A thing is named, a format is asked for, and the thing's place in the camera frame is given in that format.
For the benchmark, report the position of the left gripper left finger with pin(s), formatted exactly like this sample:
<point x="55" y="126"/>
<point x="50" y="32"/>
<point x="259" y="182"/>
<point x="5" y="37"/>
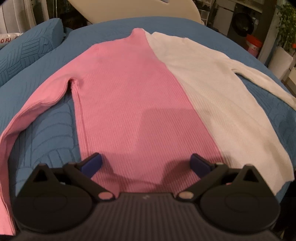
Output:
<point x="54" y="200"/>

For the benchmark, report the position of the pink and white knit sweater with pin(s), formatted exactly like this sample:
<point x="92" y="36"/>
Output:
<point x="147" y="102"/>

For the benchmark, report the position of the white red printed package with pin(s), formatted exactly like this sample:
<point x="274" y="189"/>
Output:
<point x="7" y="38"/>

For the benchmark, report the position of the white plant pot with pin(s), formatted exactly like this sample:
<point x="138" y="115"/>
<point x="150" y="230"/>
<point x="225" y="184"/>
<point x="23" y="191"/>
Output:
<point x="280" y="62"/>

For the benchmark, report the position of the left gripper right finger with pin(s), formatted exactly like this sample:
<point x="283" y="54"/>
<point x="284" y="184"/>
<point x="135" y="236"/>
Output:
<point x="233" y="200"/>

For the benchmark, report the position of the blue quilted bedspread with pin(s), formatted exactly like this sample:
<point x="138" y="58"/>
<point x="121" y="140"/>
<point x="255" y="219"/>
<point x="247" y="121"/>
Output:
<point x="52" y="139"/>

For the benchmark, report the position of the blue quilted pillow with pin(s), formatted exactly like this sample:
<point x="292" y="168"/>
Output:
<point x="29" y="47"/>

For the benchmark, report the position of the green potted plant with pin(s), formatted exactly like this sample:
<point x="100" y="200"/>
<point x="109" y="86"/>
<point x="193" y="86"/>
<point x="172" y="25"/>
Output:
<point x="286" y="27"/>

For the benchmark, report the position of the light patterned curtain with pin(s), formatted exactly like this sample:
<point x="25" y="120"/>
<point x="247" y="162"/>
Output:
<point x="18" y="16"/>

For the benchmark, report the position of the red bucket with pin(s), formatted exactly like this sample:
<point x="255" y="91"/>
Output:
<point x="253" y="45"/>

